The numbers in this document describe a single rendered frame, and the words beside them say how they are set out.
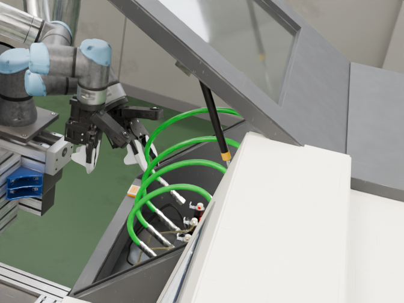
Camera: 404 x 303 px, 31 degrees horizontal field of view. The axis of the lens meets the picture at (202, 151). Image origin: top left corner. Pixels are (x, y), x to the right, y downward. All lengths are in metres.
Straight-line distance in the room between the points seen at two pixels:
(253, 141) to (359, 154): 0.29
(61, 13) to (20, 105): 0.34
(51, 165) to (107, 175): 1.77
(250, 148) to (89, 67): 0.51
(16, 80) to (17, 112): 0.11
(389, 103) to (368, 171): 0.41
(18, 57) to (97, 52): 0.70
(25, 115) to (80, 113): 0.63
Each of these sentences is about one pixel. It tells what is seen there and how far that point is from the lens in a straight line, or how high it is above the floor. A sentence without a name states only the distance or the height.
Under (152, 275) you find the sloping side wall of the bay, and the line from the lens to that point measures 1.77.
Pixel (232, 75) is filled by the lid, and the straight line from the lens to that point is 1.49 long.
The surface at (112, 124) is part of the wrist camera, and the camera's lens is 1.84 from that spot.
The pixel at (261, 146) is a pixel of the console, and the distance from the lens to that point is 1.46.
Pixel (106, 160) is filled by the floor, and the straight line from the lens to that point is 4.35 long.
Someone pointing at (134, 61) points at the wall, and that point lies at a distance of 5.08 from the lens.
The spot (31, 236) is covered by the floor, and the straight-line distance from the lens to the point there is 3.69.
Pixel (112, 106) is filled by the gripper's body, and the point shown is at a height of 1.34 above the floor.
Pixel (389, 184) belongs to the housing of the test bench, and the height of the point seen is 1.50.
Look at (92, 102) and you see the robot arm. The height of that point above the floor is 1.43.
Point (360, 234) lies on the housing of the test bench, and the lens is 1.43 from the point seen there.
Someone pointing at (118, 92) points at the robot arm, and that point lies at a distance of 2.00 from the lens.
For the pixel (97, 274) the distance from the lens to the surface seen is 2.00.
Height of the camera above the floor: 2.22
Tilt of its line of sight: 29 degrees down
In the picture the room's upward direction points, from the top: 11 degrees clockwise
